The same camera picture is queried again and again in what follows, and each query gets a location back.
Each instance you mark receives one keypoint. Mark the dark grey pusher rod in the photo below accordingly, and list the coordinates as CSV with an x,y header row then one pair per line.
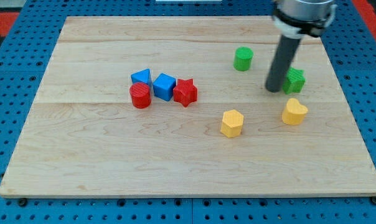
x,y
283,57

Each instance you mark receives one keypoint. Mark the red cylinder block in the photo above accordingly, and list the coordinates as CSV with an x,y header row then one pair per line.
x,y
140,94

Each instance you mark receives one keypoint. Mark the blue triangle block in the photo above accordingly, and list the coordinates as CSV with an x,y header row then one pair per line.
x,y
143,76

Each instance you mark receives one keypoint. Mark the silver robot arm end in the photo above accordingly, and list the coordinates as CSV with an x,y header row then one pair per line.
x,y
297,18

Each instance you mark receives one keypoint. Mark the red star block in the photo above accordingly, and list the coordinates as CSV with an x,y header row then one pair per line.
x,y
185,92

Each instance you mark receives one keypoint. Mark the yellow heart block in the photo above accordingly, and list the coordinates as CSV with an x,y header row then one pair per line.
x,y
294,112

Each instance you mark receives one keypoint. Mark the yellow hexagon block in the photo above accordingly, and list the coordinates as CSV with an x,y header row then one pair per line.
x,y
232,123

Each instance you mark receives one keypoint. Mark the green star block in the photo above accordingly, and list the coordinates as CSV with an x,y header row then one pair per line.
x,y
294,81

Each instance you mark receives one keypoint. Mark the blue cube block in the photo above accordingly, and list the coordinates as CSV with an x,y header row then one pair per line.
x,y
163,86

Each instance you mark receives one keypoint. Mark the green cylinder block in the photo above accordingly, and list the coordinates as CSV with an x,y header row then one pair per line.
x,y
242,58

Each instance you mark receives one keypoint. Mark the light wooden board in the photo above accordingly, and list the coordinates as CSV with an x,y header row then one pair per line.
x,y
83,138

